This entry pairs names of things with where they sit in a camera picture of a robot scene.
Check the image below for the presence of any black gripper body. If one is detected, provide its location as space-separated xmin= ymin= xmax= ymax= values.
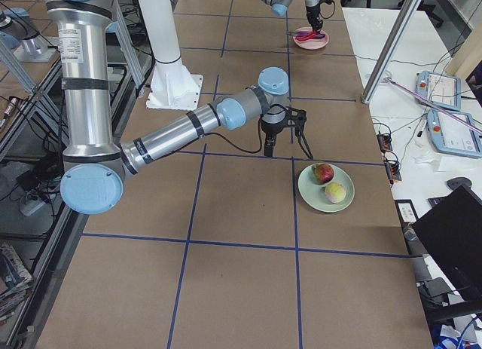
xmin=306 ymin=4 xmax=321 ymax=23
xmin=261 ymin=119 xmax=285 ymax=139

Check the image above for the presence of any red chili pepper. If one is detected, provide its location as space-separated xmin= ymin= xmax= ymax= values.
xmin=294 ymin=31 xmax=324 ymax=41

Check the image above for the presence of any purple eggplant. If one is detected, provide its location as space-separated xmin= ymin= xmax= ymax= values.
xmin=287 ymin=30 xmax=326 ymax=41

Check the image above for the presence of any red apple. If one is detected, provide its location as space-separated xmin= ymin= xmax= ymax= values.
xmin=312 ymin=163 xmax=335 ymax=185

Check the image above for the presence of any yellow-green peach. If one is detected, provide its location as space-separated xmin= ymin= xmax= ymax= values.
xmin=324 ymin=182 xmax=346 ymax=204

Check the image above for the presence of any pink plate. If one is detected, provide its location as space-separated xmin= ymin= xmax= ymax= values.
xmin=293 ymin=26 xmax=329 ymax=50

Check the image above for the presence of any light green plate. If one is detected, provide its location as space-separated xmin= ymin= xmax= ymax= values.
xmin=297 ymin=164 xmax=355 ymax=213

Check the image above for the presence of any orange black electronics module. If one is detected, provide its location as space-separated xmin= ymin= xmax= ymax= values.
xmin=377 ymin=133 xmax=392 ymax=152

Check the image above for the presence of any upper teach pendant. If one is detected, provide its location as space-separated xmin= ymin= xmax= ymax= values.
xmin=416 ymin=70 xmax=462 ymax=112

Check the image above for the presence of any teach pendant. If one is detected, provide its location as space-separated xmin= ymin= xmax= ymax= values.
xmin=416 ymin=70 xmax=462 ymax=112
xmin=427 ymin=109 xmax=481 ymax=158

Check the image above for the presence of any lower teach pendant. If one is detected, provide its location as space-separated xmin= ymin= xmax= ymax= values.
xmin=427 ymin=109 xmax=481 ymax=158

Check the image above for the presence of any black monitor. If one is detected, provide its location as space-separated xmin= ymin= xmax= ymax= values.
xmin=413 ymin=185 xmax=481 ymax=301

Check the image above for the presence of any white power strip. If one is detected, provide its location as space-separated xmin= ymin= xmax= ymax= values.
xmin=20 ymin=197 xmax=47 ymax=217

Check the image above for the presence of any stack of magazines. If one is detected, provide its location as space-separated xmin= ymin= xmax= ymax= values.
xmin=1 ymin=242 xmax=33 ymax=325

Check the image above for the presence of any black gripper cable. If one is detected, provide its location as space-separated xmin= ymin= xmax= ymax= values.
xmin=203 ymin=106 xmax=316 ymax=161
xmin=318 ymin=0 xmax=337 ymax=20

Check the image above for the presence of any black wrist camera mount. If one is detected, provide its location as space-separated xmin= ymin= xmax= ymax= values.
xmin=288 ymin=107 xmax=307 ymax=136

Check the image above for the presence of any aluminium frame post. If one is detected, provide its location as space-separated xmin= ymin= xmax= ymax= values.
xmin=361 ymin=0 xmax=422 ymax=104

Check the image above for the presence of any white camera stand pillar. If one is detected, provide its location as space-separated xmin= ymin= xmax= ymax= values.
xmin=138 ymin=0 xmax=203 ymax=110

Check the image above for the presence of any aluminium side table frame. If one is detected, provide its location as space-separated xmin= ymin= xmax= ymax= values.
xmin=0 ymin=28 xmax=151 ymax=342

